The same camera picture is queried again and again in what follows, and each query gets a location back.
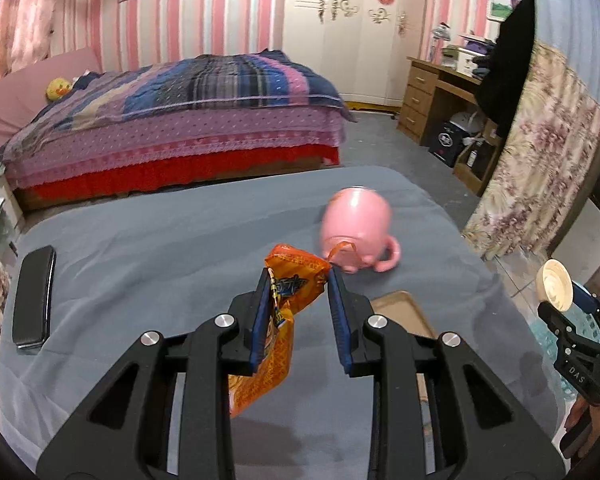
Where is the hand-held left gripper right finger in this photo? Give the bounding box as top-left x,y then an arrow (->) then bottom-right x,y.
326,266 -> 566,480

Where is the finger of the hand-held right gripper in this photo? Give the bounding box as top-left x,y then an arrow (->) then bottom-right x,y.
537,302 -> 593,353
570,281 -> 600,323

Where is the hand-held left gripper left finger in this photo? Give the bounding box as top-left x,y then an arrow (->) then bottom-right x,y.
36,267 -> 281,480

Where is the teal mesh waste basket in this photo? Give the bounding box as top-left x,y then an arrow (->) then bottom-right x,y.
530,305 -> 600,411

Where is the cream bowl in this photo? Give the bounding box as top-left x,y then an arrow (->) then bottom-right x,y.
536,259 -> 575,313

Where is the orange snack wrapper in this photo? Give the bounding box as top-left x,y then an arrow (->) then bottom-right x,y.
227,244 -> 357,420

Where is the person's right hand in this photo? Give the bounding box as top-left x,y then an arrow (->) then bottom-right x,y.
560,395 -> 600,461

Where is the beige tray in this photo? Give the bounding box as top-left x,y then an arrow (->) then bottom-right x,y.
370,290 -> 438,406

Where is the pink mug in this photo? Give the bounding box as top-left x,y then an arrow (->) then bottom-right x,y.
320,186 -> 402,275

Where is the grey tablecloth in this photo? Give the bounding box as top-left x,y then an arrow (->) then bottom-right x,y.
0,165 -> 561,480

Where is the bed with pink headboard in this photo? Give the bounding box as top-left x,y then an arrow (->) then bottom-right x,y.
0,47 -> 358,211

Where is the black box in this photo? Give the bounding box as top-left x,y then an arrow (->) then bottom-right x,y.
427,120 -> 473,168

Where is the white bag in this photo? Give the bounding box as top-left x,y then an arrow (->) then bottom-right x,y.
447,110 -> 486,136

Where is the black smartphone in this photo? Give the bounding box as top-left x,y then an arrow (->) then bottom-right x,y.
12,245 -> 57,350

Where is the wooden desk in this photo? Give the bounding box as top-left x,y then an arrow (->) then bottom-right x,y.
397,56 -> 506,196

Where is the striped patchwork quilt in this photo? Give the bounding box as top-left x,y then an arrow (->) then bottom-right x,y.
2,50 -> 358,161

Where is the black garment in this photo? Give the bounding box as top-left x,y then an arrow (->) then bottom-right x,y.
475,0 -> 538,138

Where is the white wardrobe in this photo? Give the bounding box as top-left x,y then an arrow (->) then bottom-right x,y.
282,0 -> 431,108

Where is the desk lamp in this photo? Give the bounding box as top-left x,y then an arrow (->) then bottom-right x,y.
429,22 -> 453,61

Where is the yellow plush toy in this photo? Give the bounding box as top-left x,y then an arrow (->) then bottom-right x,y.
46,77 -> 73,101

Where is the pink curtain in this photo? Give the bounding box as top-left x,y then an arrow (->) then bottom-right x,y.
0,0 -> 106,91

